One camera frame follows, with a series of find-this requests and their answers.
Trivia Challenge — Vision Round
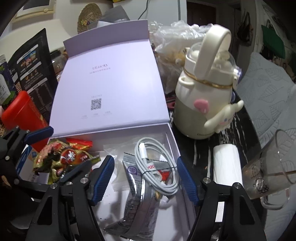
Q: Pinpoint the cream Cinnamoroll water bottle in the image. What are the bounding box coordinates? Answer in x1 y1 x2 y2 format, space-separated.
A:
174 25 244 140

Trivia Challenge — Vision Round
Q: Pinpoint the white tissue roll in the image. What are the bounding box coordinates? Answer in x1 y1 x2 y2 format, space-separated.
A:
213 144 243 186

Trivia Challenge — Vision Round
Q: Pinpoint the green tote bag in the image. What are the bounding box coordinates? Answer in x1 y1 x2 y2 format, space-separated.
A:
261 25 285 59

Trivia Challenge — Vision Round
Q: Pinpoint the red plastic container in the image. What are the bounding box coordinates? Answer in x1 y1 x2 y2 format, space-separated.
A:
1 90 50 152

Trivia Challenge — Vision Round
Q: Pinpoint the white charging cable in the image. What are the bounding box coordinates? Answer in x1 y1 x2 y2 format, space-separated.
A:
134 136 181 196

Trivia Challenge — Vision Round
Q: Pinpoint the clear plastic bag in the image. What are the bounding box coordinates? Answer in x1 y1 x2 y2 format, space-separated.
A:
148 20 213 94

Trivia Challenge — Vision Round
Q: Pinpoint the blue white carton box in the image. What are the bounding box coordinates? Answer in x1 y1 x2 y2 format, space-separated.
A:
16 145 49 184

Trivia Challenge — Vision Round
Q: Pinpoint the lavender gift box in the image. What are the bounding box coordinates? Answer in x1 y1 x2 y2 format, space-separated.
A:
49 19 197 241

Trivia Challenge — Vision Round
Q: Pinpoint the silver foil sachet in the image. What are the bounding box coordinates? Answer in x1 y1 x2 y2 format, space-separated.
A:
104 153 161 240

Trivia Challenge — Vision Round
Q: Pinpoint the leaf-pattern grey cushion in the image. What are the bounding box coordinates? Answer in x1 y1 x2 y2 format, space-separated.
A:
237 52 294 147

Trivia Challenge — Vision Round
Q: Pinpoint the woven straw fan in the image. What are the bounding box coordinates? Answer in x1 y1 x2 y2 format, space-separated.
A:
77 3 102 34

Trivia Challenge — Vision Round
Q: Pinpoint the framed picture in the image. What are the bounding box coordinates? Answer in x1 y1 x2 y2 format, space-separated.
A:
11 0 56 23

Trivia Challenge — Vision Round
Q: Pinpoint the black snack bag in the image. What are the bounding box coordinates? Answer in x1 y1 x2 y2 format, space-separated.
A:
8 29 58 121

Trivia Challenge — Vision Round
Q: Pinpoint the clear glass mug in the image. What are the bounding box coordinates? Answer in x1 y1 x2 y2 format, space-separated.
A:
242 130 295 210

